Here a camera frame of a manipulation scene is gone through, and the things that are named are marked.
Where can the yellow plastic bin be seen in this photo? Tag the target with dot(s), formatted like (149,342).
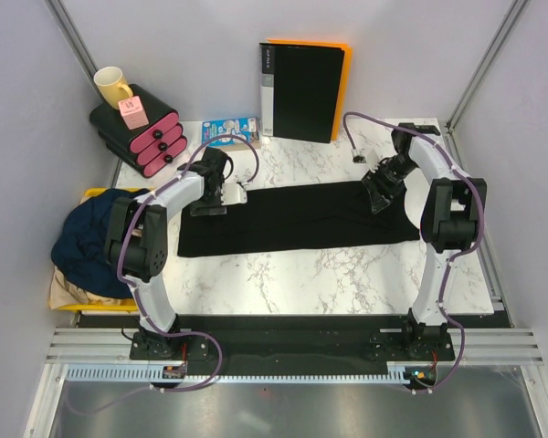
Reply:
(82,276)

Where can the black and orange file folder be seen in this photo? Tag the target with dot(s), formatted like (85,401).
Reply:
(302,88)

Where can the grey cable duct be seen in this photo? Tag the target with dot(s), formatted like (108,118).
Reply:
(165,374)

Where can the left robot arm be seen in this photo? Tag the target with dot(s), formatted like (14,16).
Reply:
(137,246)

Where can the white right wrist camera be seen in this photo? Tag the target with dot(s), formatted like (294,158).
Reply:
(371,158)

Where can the pink cube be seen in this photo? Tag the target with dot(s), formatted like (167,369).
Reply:
(133,113)

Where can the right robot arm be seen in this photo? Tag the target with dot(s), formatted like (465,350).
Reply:
(451,226)

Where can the beige t-shirt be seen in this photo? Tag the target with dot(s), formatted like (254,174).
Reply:
(63,293)

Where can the yellow mug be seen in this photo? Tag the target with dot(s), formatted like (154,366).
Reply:
(112,85)

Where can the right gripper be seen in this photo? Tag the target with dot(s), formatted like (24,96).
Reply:
(379,192)

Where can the aluminium frame rail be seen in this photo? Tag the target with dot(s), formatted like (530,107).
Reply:
(504,346)

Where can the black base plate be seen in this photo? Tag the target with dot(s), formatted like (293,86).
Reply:
(293,329)

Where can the blue paperback book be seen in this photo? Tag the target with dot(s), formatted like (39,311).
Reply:
(247,128)

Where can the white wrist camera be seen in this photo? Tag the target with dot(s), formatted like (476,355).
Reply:
(233,193)
(371,158)

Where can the pink drawer unit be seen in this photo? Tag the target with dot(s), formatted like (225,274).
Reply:
(147,149)

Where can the black t-shirt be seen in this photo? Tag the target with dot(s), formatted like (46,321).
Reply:
(317,216)

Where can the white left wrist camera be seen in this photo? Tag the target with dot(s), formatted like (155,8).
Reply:
(233,193)

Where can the navy blue t-shirt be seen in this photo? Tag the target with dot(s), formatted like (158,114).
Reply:
(79,251)

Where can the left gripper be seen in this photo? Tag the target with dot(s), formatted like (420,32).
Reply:
(199,209)

